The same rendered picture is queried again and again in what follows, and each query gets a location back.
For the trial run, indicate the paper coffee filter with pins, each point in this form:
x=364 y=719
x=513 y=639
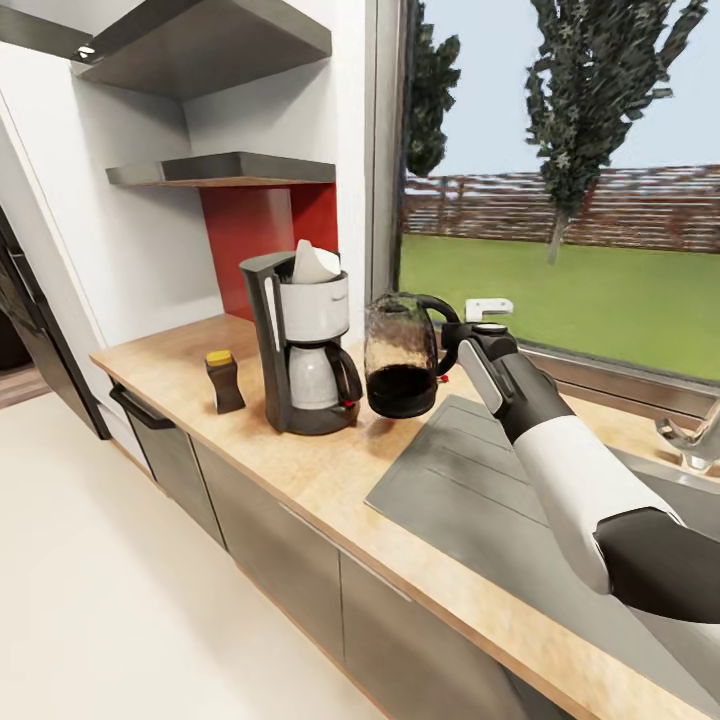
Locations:
x=314 y=265

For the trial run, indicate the electric kettle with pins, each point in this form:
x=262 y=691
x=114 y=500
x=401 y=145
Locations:
x=402 y=367

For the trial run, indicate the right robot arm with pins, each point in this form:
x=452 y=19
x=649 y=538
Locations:
x=618 y=536

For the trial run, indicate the dishwasher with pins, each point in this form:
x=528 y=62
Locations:
x=169 y=452

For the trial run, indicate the shelf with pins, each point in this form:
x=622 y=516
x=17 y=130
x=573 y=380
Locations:
x=186 y=49
x=224 y=170

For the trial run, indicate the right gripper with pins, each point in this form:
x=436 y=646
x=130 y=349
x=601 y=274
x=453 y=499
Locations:
x=451 y=334

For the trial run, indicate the bottle of coffee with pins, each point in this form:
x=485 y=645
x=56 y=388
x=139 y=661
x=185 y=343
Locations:
x=222 y=369

